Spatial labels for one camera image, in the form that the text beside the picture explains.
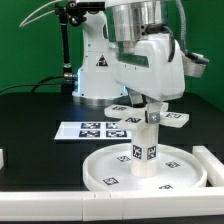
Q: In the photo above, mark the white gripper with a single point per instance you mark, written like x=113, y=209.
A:
x=150, y=74

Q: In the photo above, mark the white cross-shaped table base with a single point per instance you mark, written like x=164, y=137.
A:
x=134, y=119

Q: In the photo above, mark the white round table top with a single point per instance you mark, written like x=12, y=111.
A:
x=109, y=169

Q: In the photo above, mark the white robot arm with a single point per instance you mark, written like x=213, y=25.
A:
x=129, y=47

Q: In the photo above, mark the white marker sheet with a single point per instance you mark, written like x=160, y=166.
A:
x=91, y=130

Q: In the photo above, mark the white right fence bar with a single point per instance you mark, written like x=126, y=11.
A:
x=214, y=168

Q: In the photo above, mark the white fence bar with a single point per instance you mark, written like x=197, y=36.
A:
x=95, y=206
x=214, y=168
x=1, y=159

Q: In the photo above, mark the white left fence bar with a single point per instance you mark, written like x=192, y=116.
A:
x=1, y=159

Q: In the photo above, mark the white front fence bar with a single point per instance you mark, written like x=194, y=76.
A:
x=95, y=206

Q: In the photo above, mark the black camera stand pole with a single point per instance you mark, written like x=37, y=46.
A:
x=68, y=86

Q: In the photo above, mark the black camera on mount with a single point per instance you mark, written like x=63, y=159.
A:
x=77, y=10

